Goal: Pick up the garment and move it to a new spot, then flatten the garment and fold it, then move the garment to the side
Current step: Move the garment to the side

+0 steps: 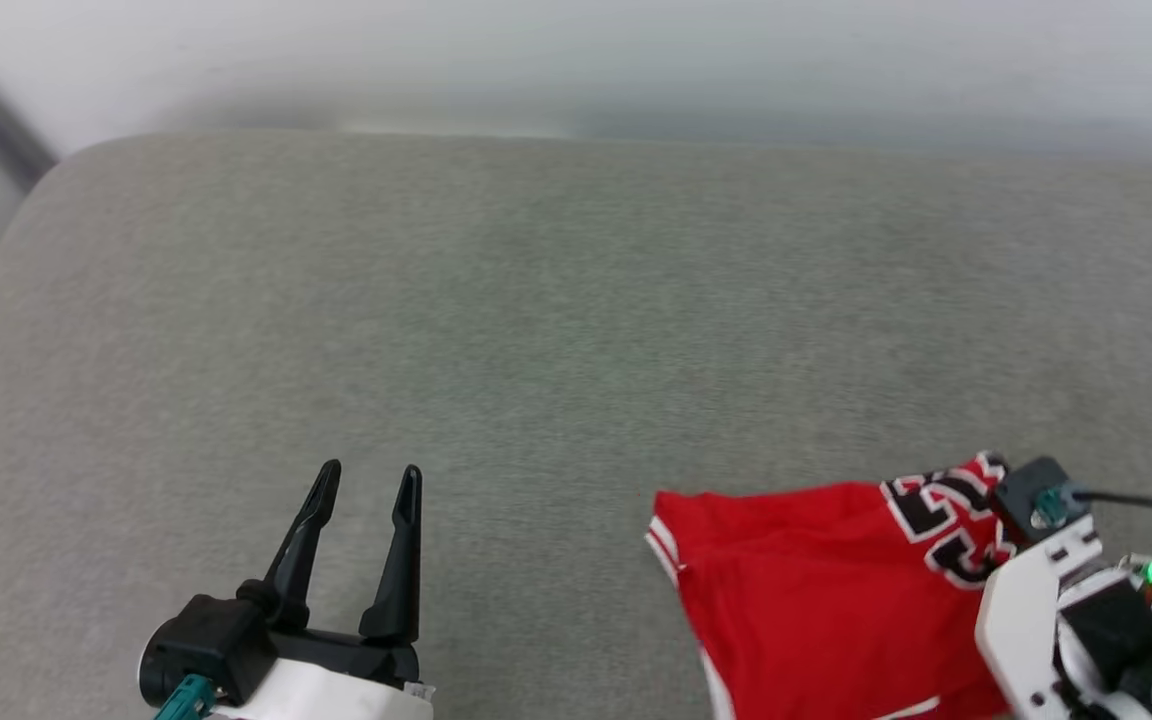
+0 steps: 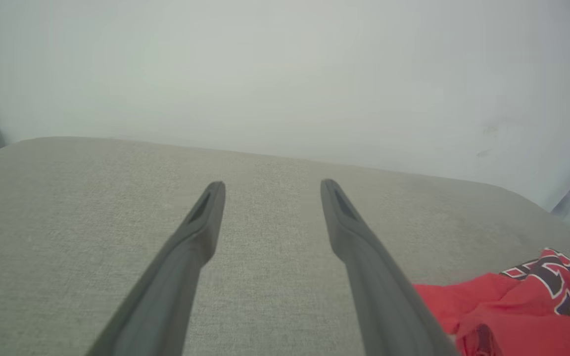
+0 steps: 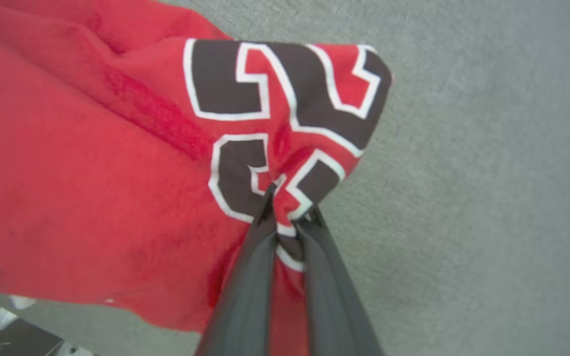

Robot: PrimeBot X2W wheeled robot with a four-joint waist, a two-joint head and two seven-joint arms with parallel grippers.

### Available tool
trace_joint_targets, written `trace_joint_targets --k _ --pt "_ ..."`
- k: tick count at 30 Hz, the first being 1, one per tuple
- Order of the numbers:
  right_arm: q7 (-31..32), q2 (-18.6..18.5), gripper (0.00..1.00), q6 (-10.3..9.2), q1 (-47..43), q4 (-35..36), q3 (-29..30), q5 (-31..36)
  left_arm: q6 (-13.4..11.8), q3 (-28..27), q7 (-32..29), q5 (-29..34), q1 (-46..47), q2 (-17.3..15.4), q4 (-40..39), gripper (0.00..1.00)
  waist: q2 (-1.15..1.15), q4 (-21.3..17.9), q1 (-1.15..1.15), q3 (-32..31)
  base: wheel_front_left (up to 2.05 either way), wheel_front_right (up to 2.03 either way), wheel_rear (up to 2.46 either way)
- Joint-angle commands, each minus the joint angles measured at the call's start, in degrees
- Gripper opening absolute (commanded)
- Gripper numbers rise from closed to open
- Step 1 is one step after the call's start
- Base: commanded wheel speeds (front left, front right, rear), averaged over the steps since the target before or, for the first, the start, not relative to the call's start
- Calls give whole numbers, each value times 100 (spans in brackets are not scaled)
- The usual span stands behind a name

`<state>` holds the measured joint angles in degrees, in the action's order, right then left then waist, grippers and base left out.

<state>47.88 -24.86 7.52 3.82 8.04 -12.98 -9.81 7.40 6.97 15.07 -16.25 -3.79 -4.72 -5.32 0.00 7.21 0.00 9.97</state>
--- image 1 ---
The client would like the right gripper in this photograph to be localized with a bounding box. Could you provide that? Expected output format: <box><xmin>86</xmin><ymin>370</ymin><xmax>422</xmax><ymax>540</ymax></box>
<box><xmin>976</xmin><ymin>515</ymin><xmax>1152</xmax><ymax>720</ymax></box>

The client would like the grey fabric sofa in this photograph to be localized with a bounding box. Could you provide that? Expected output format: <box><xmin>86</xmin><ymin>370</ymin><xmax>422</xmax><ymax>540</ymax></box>
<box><xmin>0</xmin><ymin>130</ymin><xmax>1152</xmax><ymax>720</ymax></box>

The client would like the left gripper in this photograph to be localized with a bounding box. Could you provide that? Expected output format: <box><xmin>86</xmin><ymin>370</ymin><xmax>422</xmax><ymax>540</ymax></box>
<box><xmin>208</xmin><ymin>458</ymin><xmax>435</xmax><ymax>720</ymax></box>

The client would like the red and white basketball jersey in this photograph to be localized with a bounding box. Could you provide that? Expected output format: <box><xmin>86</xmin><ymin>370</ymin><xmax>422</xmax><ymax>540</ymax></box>
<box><xmin>644</xmin><ymin>450</ymin><xmax>1022</xmax><ymax>720</ymax></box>

